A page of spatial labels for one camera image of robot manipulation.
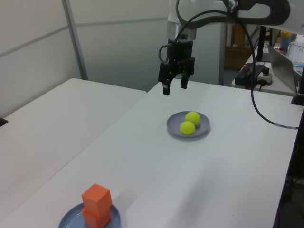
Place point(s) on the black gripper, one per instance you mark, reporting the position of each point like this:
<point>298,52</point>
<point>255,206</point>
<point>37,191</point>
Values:
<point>181,51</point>

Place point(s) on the plain yellow tennis ball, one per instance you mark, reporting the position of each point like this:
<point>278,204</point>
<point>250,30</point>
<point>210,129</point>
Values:
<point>193,116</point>

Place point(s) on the blue plate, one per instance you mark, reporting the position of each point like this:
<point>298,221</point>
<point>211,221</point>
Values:
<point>69,219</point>

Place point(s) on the grey emergency stop button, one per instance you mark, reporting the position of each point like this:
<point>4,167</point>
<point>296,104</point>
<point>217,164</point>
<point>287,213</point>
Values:
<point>266,76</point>

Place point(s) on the black stand with base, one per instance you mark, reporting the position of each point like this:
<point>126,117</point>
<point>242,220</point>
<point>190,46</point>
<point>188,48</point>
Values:
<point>299,95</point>

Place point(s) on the orange cube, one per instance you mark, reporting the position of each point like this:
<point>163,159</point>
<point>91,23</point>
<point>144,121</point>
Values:
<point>102,219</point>
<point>95,196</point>

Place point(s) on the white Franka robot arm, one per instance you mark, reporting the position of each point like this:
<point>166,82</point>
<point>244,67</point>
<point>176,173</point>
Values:
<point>172,12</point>

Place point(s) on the silver laptop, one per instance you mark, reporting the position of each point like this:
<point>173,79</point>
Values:
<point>281,69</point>

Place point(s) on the yellow tennis ball black print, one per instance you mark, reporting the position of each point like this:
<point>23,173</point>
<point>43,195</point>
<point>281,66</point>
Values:
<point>187,128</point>

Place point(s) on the black monitor pole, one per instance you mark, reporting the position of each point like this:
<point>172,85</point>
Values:
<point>261,42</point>

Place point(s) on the purple plate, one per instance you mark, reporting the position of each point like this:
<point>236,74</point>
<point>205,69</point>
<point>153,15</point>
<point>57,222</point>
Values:
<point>174,128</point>

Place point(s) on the grey partition post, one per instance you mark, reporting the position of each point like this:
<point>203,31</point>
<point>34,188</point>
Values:
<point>74,40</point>

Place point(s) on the blue cup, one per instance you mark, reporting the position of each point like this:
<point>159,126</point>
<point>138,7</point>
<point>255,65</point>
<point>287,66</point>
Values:
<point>285,41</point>

